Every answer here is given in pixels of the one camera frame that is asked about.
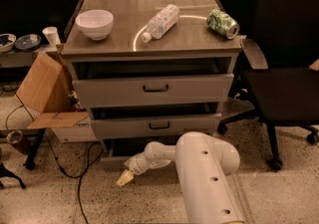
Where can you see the brown cup on floor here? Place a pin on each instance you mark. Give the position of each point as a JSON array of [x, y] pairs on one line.
[[19, 141]]

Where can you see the grey bottom drawer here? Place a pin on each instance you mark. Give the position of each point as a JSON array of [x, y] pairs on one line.
[[119, 150]]

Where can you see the black stand leg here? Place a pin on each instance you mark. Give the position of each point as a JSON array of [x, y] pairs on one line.
[[30, 161]]

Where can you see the blue white bowl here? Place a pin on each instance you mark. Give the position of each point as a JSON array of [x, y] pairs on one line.
[[7, 41]]

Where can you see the grey drawer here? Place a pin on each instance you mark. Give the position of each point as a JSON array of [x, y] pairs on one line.
[[151, 91], [154, 126], [119, 150]]

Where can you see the green soda can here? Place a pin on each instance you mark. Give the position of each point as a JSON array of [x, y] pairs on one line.
[[221, 23]]

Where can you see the clear plastic water bottle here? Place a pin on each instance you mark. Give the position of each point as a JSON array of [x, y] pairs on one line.
[[159, 24]]

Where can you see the black tripod foot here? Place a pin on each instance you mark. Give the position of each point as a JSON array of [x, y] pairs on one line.
[[4, 172]]

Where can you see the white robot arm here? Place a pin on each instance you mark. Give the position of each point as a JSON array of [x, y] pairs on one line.
[[202, 163]]

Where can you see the grey top drawer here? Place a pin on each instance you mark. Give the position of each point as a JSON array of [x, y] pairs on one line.
[[151, 91]]

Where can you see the black office chair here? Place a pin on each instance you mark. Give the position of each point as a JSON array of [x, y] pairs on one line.
[[277, 70]]

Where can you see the grey middle drawer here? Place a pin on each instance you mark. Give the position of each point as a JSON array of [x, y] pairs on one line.
[[154, 126]]

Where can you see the brown cardboard box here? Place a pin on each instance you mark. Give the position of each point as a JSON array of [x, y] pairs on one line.
[[47, 90]]

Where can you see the grey drawer cabinet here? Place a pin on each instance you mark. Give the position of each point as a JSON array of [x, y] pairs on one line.
[[188, 48]]

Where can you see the white paper cup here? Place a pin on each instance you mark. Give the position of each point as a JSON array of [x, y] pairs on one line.
[[51, 34]]

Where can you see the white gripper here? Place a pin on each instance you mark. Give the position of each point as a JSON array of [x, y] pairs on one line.
[[136, 166]]

